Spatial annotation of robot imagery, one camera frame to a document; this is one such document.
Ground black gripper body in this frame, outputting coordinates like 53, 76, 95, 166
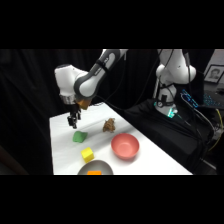
67, 103, 83, 122

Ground green triangle block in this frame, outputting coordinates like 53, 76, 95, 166
72, 130, 89, 144

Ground grey bowl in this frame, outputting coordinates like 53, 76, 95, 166
77, 159, 114, 176

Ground pink bowl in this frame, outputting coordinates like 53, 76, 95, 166
110, 132, 141, 161

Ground yellow cube block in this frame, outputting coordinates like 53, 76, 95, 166
80, 146, 96, 164

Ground brown plush toy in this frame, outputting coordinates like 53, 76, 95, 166
102, 117, 117, 133

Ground black curtain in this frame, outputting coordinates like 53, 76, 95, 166
0, 49, 161, 176

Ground black covered robot stand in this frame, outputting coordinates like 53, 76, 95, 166
123, 98, 216, 176

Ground green status light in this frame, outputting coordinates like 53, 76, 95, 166
165, 107, 180, 120

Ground blue lit device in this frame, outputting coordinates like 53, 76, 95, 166
180, 88, 200, 110

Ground blue lit keyboard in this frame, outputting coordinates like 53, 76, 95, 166
202, 92, 224, 110

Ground framed portrait picture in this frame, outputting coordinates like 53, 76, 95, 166
203, 64, 224, 84

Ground amber wrist camera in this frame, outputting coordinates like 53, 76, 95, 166
76, 97, 92, 111

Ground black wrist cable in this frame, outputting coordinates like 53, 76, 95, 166
89, 49, 164, 112

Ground yellow cable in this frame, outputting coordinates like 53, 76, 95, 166
207, 108, 224, 152

